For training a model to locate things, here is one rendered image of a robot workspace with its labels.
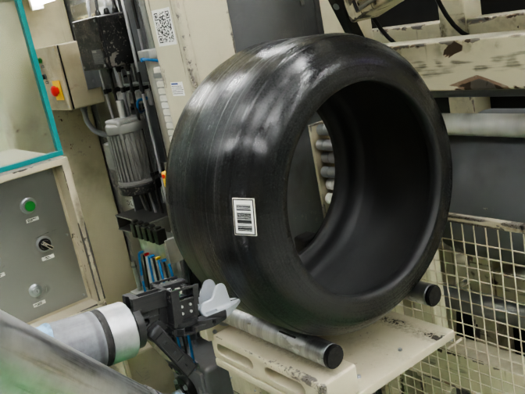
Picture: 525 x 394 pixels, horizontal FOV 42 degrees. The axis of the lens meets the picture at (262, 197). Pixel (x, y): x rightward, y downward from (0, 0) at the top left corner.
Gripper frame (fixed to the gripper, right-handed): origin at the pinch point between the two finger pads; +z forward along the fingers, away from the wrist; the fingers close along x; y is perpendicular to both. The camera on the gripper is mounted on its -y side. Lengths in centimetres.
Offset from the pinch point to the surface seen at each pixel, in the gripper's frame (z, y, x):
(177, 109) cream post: 13.2, 32.9, 34.4
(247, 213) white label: -2.4, 18.5, -10.4
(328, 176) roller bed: 56, 11, 35
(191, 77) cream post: 12.5, 39.7, 26.3
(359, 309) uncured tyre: 19.5, -3.7, -11.5
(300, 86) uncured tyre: 9.9, 37.0, -11.1
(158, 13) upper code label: 11, 53, 33
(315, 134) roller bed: 55, 22, 38
